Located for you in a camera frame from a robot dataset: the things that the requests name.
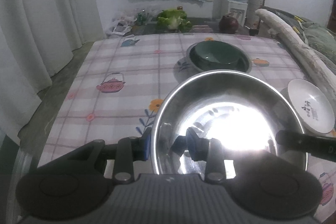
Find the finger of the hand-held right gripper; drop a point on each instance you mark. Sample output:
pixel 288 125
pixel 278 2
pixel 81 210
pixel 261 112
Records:
pixel 315 145

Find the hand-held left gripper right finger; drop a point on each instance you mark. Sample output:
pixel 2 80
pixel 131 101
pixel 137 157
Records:
pixel 195 145

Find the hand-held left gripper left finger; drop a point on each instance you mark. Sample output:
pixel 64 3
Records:
pixel 146 146

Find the wide steel bowl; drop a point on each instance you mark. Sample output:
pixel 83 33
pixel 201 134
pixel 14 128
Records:
pixel 223 98

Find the green ceramic bowl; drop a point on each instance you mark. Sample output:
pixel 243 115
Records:
pixel 210 56

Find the small steel bowl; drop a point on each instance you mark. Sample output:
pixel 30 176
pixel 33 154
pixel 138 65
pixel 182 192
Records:
pixel 244 65

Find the checked printed tablecloth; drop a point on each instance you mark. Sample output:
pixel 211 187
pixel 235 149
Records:
pixel 118 108

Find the white printed plate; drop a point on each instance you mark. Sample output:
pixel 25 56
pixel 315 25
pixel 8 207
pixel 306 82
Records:
pixel 304 98

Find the white rolled blanket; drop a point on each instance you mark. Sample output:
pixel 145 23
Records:
pixel 296 43

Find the green patterned pillow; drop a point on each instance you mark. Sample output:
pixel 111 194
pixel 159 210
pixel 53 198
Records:
pixel 321 37

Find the clear plastic bag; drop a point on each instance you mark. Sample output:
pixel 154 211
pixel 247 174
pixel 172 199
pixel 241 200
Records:
pixel 120 24

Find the green lettuce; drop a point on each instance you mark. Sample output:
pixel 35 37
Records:
pixel 173 19

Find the green glass bottle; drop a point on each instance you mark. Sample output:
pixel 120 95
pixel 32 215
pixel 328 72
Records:
pixel 140 18

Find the grey quilt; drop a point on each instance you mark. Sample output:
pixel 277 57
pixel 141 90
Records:
pixel 288 15

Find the white water dispenser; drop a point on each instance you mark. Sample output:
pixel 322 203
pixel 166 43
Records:
pixel 237 11

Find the white curtain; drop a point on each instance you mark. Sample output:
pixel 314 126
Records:
pixel 39 16

